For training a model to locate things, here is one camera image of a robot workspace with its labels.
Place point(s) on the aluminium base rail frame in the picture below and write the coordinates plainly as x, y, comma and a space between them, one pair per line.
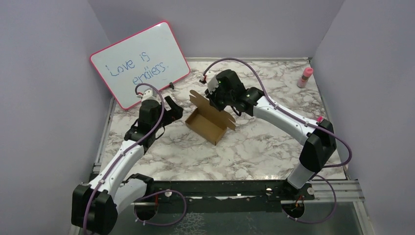
224, 196

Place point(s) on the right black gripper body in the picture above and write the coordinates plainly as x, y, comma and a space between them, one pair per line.
220, 100

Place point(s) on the pink framed whiteboard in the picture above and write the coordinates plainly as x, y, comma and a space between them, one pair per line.
151, 56

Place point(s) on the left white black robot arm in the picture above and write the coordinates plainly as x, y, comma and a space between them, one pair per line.
96, 205

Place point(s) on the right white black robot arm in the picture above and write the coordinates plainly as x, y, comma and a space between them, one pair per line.
318, 144

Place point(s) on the pink glitter bottle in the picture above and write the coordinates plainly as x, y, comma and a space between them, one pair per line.
302, 81

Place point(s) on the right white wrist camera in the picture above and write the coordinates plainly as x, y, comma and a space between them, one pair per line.
212, 83

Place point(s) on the brown cardboard box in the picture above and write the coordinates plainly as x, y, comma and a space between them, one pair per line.
208, 122

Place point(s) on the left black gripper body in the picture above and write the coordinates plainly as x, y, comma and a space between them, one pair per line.
155, 123

